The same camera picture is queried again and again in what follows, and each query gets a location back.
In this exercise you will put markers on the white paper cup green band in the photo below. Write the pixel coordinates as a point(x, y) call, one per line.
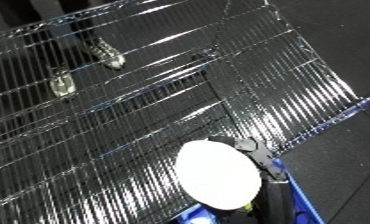
point(217, 173)

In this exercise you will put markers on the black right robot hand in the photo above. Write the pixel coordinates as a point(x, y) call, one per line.
point(276, 200)

